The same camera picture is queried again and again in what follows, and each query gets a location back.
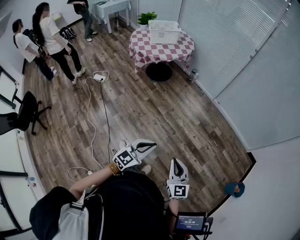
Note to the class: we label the black backpack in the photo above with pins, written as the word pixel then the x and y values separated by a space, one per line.
pixel 68 34

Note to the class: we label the green potted plant white pot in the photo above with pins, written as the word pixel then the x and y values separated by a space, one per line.
pixel 146 20

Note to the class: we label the white side table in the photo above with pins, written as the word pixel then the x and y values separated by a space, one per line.
pixel 112 7

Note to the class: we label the black flat device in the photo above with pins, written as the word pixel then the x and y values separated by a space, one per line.
pixel 100 3

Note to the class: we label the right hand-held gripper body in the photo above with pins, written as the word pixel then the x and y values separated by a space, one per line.
pixel 178 189

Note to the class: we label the person's left forearm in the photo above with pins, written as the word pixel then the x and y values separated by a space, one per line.
pixel 91 180

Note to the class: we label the person's left white shoe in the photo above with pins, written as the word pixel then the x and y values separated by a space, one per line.
pixel 123 143

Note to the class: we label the small monitor blue screen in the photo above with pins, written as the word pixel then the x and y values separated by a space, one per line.
pixel 189 222

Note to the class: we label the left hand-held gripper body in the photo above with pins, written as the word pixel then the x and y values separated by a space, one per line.
pixel 126 160

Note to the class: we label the round table black base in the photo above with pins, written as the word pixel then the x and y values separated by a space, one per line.
pixel 159 71

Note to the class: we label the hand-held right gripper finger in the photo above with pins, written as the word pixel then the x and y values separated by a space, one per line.
pixel 172 172
pixel 184 173

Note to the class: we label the black office chair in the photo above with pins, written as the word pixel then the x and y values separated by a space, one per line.
pixel 24 112
pixel 28 33

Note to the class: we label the person's right white shoe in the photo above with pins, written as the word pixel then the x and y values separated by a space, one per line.
pixel 146 169

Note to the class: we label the blue and orange cap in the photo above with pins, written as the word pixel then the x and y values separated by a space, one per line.
pixel 234 189

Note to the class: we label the white plastic basket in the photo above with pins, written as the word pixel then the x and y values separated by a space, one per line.
pixel 164 32

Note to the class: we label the round table, checkered cloth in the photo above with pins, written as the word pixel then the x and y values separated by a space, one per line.
pixel 164 50

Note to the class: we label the white power strip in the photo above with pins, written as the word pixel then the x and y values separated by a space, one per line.
pixel 99 77

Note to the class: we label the person's black shirt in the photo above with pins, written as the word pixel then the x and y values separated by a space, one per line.
pixel 131 206

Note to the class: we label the clear water bottle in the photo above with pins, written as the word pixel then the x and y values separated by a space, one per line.
pixel 193 75

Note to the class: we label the person's white shoe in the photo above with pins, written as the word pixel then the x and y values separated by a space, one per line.
pixel 123 143
pixel 146 169

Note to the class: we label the person's right forearm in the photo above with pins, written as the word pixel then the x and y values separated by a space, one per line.
pixel 173 207

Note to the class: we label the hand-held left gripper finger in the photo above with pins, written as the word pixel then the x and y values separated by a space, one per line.
pixel 147 151
pixel 145 141

